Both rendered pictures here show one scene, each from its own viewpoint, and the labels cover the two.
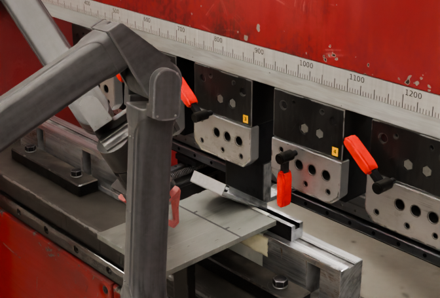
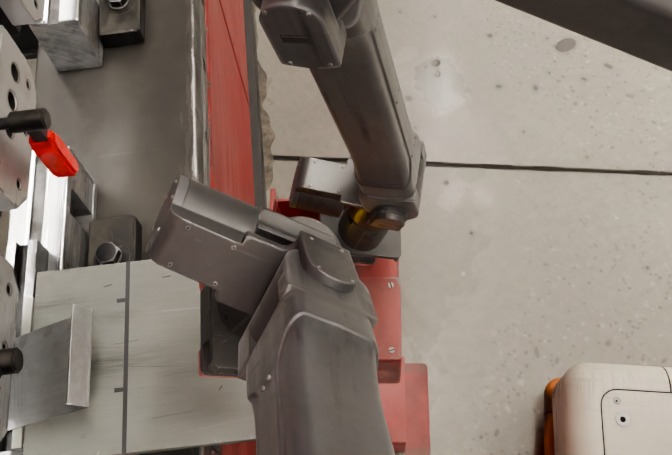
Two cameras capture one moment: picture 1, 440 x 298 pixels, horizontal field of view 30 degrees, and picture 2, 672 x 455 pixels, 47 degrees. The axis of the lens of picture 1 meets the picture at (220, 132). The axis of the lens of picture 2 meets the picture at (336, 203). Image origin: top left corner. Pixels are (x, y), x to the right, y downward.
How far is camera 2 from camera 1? 1.37 m
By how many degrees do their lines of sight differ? 88
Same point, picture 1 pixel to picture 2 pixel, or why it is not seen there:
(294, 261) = (72, 240)
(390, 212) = not seen: outside the picture
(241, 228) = (103, 285)
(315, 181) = (21, 101)
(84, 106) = (344, 273)
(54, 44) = (333, 403)
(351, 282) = not seen: hidden behind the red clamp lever
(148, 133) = not seen: outside the picture
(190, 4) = not seen: outside the picture
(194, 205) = (101, 413)
